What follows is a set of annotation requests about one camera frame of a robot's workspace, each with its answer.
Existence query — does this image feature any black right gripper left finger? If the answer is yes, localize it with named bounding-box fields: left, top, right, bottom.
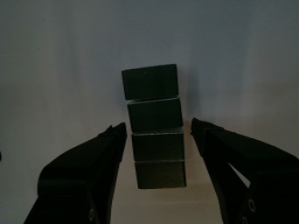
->
left=23, top=122, right=129, bottom=224

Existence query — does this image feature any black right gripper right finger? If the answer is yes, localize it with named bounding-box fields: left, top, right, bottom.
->
left=190, top=117, right=299, bottom=224

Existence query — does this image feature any dark toy sushi piece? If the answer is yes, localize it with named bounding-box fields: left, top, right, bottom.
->
left=126, top=97, right=185, bottom=133
left=121, top=63, right=181, bottom=101
left=135, top=159, right=189, bottom=190
left=131, top=129, right=186, bottom=164

